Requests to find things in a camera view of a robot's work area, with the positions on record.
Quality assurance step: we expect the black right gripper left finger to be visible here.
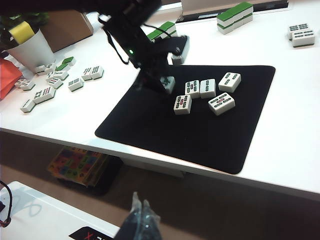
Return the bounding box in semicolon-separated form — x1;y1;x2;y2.
114;191;143;240

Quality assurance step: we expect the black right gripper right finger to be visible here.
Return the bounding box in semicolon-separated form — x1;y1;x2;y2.
137;199;163;240

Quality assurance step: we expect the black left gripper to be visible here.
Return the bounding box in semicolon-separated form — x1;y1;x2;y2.
136;53;176;94

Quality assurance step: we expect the bird print mahjong tile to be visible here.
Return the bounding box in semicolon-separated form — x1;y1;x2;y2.
159;75;176;95

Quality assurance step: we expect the red green bamboo mahjong tile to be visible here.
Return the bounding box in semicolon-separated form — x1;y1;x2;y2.
173;94;193;116
184;79;201;100
207;91;236;117

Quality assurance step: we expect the two-bamboo mahjong tile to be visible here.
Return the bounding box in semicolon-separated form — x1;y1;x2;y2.
199;78;217;100

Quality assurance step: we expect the three-bamboo mahjong tile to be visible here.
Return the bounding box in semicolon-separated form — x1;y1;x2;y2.
218;71;242;94

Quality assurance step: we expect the white robot base platform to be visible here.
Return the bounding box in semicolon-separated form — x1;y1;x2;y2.
0;181;121;240

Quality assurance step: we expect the dark green bars mahjong tile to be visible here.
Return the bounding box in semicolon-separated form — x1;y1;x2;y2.
91;65;105;80
287;23;310;38
291;29;316;48
67;77;85;93

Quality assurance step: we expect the black logo plate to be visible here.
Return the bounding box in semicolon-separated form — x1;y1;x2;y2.
67;226;119;240

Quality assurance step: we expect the black mouse mat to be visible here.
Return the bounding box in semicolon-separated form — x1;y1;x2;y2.
94;64;276;175

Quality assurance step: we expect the colourful printed box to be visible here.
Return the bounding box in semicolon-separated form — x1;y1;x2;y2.
47;146;109;188

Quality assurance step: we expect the brown cardboard box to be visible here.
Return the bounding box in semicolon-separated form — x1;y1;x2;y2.
39;9;95;54

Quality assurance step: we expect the green potted plant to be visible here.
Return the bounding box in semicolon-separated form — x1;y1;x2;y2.
0;11;50;47

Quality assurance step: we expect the yellow sponge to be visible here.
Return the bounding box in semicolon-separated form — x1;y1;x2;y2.
8;21;36;45

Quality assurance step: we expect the red cloth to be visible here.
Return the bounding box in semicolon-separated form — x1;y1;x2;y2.
0;57;24;101

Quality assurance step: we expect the thin black cable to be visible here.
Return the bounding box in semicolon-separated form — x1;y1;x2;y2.
142;22;176;39

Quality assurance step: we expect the black looped cable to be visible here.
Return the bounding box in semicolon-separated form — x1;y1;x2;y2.
97;13;141;68

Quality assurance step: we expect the black cable with red end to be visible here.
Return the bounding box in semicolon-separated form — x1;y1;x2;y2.
0;179;14;229

